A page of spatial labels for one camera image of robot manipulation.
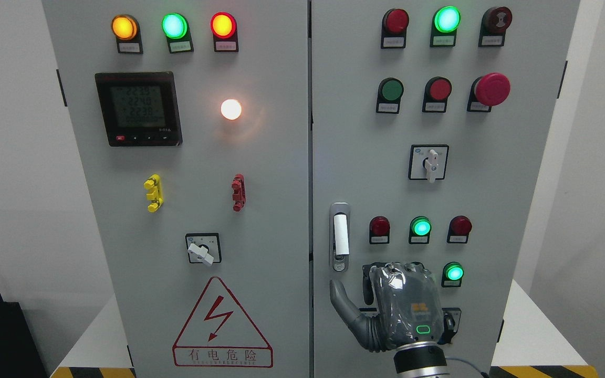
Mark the red emergency stop button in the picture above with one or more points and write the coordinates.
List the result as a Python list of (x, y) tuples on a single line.
[(487, 91)]

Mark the grey cabinet door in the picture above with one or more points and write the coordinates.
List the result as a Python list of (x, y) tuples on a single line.
[(265, 246), (362, 158)]

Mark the yellow indicator lamp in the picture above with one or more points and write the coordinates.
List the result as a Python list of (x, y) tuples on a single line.
[(128, 34)]

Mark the black box with antenna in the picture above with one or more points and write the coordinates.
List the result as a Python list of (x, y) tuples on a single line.
[(19, 356)]

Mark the dark red buzzer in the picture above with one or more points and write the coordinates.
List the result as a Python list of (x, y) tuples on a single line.
[(494, 25)]

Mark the green lit lamp middle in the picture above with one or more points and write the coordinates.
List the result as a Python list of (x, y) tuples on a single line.
[(420, 229)]

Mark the red push button upper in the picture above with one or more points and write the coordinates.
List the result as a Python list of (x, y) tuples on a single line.
[(435, 95)]

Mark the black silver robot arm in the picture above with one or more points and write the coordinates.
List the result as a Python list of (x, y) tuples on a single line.
[(420, 359)]

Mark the red indicator lamp top right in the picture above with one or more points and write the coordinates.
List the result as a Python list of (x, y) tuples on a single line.
[(393, 29)]

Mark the green lit button lower right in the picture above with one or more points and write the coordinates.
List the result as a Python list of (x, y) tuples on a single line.
[(452, 275)]

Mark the green indicator lamp top left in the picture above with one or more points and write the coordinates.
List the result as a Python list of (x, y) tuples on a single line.
[(177, 32)]

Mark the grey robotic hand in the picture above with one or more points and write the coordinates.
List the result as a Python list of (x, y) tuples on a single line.
[(409, 308)]

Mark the black digital power meter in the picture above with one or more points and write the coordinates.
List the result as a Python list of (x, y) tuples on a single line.
[(139, 108)]

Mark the white selector switch left door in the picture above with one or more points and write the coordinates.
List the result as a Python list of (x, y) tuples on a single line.
[(203, 248)]

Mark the grey left cabinet door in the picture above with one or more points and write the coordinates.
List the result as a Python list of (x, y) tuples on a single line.
[(265, 246)]

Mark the red electric hazard warning sticker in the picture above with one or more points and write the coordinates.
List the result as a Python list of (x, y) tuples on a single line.
[(220, 333)]

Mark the green push button upper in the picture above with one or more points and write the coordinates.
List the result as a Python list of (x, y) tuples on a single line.
[(389, 94)]

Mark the red indicator lamp middle right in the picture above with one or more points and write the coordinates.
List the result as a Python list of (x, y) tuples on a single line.
[(459, 230)]

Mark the red indicator lamp middle left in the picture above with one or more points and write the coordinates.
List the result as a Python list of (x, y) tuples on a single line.
[(379, 230)]

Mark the red lit indicator lamp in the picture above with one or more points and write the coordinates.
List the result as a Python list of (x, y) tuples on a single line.
[(224, 32)]

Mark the white selector switch upper right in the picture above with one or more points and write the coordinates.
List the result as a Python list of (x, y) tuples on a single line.
[(428, 162)]

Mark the black key switch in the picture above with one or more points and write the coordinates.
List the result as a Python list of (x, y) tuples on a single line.
[(451, 322)]

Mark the white lit indicator lamp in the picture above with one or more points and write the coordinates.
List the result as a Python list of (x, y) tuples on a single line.
[(231, 109)]

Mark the green lit lamp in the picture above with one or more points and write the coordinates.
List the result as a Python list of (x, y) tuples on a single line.
[(444, 27), (420, 229)]

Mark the white platform with hazard stripes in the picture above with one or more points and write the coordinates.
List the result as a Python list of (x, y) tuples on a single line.
[(529, 346)]

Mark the green lit lamp top right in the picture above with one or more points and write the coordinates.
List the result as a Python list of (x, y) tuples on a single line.
[(444, 27)]

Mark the grey right cabinet door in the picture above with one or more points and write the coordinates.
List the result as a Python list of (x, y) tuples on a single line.
[(362, 158)]

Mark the silver door handle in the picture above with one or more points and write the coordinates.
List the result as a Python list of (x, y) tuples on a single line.
[(339, 238)]

